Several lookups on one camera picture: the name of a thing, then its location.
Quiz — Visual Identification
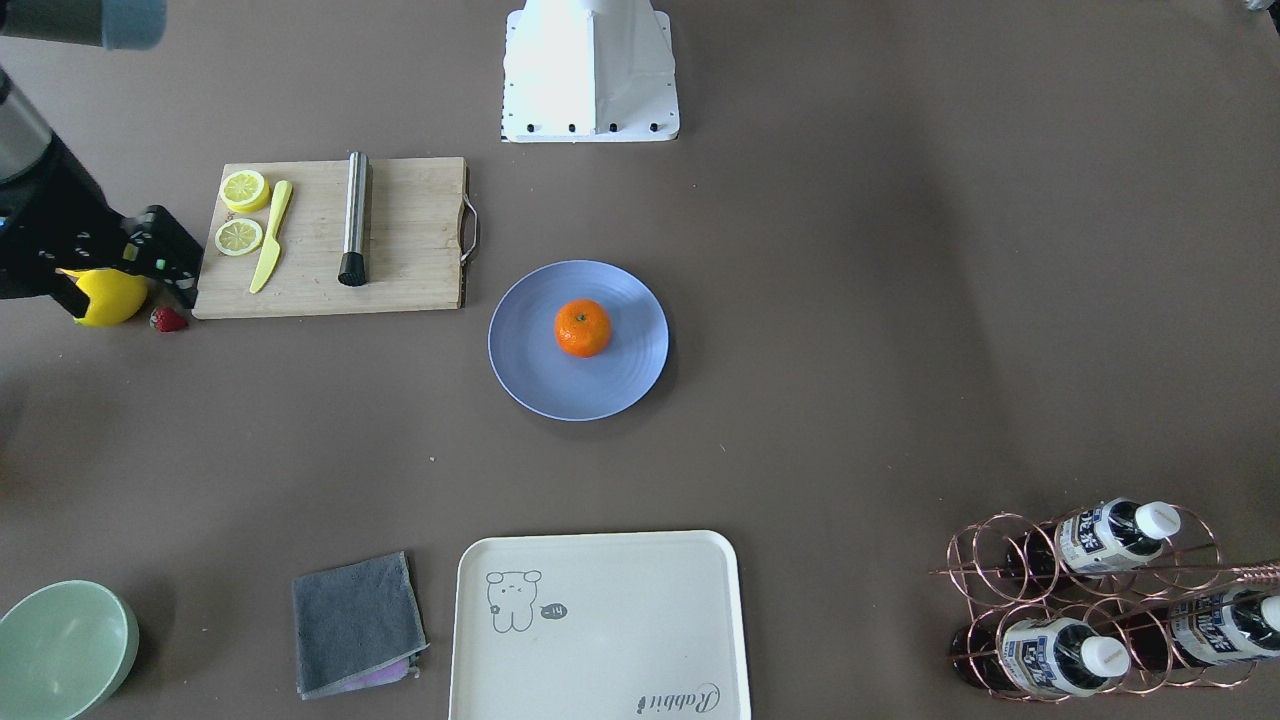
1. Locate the lower lemon half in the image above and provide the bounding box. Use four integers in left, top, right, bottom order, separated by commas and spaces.
212, 217, 265, 258

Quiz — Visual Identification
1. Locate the upper lemon slice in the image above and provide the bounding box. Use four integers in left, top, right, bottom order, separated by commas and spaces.
218, 169, 273, 214

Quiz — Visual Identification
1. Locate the blue round plate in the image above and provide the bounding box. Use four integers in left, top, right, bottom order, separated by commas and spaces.
486, 260, 669, 421

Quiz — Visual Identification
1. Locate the orange mandarin fruit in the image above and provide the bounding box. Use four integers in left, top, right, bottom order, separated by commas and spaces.
553, 299, 613, 357

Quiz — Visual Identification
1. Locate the grey folded cloth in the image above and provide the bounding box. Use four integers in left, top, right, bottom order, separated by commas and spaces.
291, 551, 429, 700

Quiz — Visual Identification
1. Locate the mint green bowl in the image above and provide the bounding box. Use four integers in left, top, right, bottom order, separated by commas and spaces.
1, 580, 140, 719

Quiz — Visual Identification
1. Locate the wooden cutting board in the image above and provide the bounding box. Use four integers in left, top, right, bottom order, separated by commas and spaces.
195, 158, 476, 320

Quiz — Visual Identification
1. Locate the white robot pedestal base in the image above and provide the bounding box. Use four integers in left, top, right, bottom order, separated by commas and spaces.
500, 1, 681, 143

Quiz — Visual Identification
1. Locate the steel muddler black tip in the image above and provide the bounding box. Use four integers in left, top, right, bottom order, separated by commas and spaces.
337, 151, 369, 287

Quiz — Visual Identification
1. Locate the red strawberry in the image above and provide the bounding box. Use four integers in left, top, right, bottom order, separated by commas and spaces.
148, 307, 189, 333

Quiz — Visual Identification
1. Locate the tea bottle middle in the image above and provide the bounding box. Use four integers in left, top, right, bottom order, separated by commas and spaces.
948, 618, 1132, 701

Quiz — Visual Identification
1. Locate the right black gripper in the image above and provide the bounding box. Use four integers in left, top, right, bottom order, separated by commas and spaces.
1, 135, 204, 322

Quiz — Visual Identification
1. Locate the copper wire bottle rack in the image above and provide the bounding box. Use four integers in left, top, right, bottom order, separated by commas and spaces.
941, 507, 1277, 705

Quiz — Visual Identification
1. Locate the lower whole lemon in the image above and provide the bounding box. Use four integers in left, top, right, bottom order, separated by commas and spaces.
59, 268, 148, 327

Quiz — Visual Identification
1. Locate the yellow plastic knife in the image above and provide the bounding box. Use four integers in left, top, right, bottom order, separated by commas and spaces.
250, 179, 294, 293

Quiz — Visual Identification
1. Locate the tea bottle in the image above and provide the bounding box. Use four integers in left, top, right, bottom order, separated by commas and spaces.
948, 618, 1132, 701
1119, 585, 1279, 671
998, 498, 1181, 587

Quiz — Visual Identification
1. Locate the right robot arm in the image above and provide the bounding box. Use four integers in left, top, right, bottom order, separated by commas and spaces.
1, 1, 204, 319

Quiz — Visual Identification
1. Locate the cream rabbit tray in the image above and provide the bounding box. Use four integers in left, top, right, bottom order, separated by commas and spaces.
448, 530, 753, 719

